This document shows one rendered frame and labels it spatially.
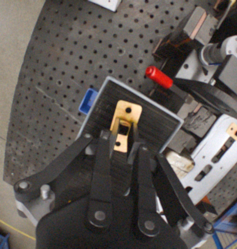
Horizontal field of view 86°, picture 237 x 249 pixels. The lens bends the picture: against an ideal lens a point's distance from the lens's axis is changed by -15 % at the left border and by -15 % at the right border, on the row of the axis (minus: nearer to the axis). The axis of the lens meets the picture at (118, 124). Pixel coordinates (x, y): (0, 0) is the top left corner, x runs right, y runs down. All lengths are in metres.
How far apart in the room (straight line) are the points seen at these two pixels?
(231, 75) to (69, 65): 0.63
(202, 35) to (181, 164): 0.30
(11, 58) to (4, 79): 0.25
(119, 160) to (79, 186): 0.11
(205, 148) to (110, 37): 0.57
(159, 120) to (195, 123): 0.14
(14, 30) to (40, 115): 1.20
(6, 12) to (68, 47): 1.34
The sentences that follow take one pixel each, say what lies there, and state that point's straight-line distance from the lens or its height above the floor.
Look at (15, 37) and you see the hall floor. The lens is 1.84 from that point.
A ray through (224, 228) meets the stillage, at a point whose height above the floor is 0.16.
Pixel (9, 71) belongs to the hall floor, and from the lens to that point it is 1.87.
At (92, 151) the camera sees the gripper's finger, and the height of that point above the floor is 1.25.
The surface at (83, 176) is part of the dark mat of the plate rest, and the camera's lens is 0.31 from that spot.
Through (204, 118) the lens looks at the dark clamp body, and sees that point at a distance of 0.37.
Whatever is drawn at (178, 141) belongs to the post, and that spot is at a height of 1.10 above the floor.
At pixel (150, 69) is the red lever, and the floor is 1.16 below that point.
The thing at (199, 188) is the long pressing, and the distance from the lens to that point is 0.60.
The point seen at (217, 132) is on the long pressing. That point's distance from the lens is 0.50.
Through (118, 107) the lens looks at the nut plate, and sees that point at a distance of 0.23.
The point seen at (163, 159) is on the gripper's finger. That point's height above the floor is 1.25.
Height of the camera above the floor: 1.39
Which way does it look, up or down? 70 degrees down
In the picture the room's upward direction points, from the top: 170 degrees counter-clockwise
